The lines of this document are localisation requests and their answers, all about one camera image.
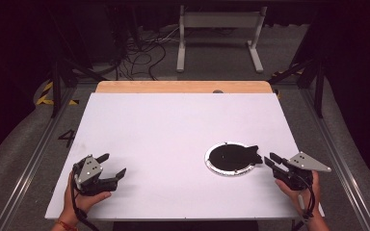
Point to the wooden table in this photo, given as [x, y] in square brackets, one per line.
[173, 86]

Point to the white metal stand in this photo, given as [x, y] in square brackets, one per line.
[220, 20]

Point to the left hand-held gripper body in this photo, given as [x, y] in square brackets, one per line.
[88, 170]

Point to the person's right hand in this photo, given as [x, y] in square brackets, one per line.
[302, 197]

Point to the black metal stand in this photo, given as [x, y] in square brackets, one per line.
[57, 83]
[318, 86]

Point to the aluminium floor rail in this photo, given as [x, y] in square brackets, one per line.
[29, 166]
[340, 160]

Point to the black cloth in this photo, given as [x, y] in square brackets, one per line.
[232, 157]

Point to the person's left hand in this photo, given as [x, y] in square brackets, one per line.
[83, 202]

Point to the white board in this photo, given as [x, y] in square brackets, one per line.
[173, 128]

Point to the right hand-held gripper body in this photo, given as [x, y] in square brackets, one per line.
[305, 163]

